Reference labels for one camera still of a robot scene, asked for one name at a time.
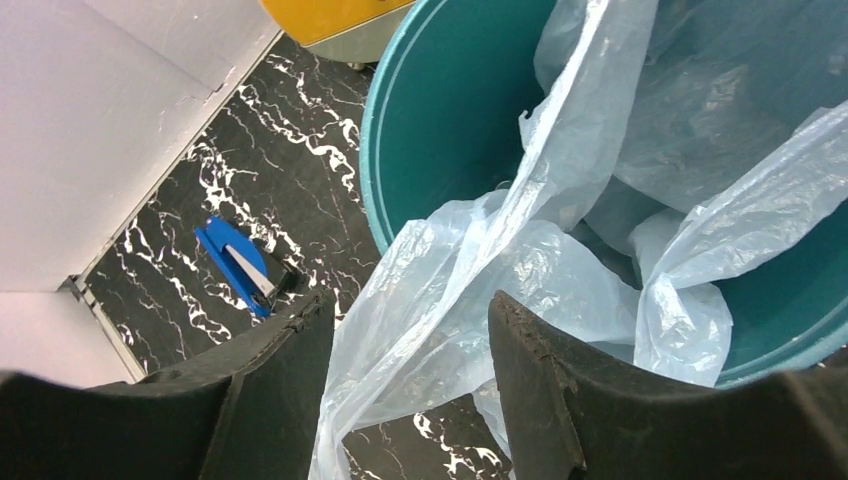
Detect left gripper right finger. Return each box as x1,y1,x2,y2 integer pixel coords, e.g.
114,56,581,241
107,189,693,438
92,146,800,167
488,291,847,479

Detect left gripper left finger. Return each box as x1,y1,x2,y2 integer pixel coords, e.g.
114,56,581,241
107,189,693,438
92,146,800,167
1,289,335,479

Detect light blue plastic bag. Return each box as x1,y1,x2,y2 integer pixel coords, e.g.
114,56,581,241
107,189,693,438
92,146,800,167
309,1,847,479

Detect teal plastic trash bin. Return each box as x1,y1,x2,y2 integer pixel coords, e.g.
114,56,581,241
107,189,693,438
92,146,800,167
359,0,847,386

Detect blue stapler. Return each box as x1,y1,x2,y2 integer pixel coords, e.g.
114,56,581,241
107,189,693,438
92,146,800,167
194,216,298,318

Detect white drawer box orange front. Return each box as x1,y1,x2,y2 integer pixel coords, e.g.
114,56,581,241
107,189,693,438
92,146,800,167
259,0,414,69

